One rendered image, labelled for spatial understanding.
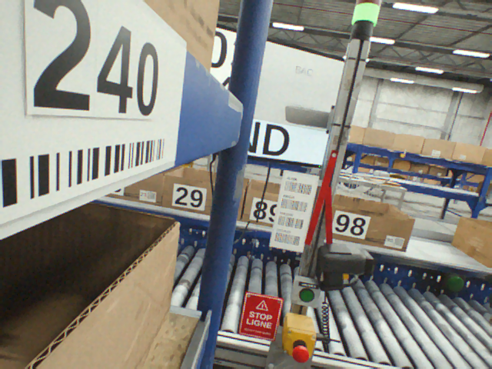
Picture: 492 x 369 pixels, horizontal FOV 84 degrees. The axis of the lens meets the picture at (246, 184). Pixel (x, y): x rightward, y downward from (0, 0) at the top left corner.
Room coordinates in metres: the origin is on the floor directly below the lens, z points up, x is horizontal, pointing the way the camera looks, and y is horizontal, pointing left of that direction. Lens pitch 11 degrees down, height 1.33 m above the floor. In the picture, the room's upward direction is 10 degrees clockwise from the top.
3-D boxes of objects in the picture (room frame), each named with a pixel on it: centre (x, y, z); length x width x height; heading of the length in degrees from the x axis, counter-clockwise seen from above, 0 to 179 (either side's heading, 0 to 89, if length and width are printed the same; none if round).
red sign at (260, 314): (0.65, -0.12, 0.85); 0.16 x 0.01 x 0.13; 87
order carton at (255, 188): (1.40, -0.21, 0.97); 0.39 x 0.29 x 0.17; 87
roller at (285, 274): (0.94, -0.23, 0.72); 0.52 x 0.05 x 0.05; 177
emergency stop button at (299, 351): (0.57, -0.19, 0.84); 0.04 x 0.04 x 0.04; 87
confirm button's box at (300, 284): (0.64, -0.19, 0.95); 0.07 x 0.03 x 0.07; 87
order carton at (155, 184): (1.44, 0.58, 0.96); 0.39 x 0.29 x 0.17; 87
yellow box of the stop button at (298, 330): (0.61, -0.23, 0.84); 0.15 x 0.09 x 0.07; 87
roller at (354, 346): (0.93, -0.42, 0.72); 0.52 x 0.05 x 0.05; 177
